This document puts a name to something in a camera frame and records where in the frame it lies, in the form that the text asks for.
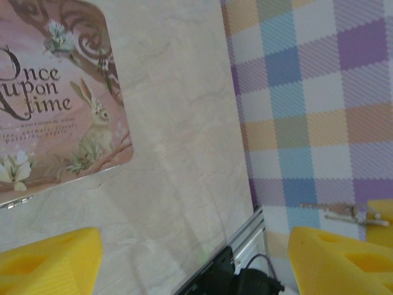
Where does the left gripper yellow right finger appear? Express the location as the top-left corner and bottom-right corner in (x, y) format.
(287, 226), (393, 295)

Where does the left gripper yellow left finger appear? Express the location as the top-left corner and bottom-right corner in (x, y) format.
(0, 227), (104, 295)

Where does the black device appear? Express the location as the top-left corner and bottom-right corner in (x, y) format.
(195, 245), (286, 295)

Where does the pastel checked cloth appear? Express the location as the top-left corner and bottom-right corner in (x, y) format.
(220, 0), (393, 262)

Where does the pink illustrated tin box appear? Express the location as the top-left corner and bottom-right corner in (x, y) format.
(0, 0), (136, 210)

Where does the dark cable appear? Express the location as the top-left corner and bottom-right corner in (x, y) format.
(245, 253), (279, 279)

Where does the aluminium frame rail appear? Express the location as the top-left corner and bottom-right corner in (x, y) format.
(175, 206), (267, 295)

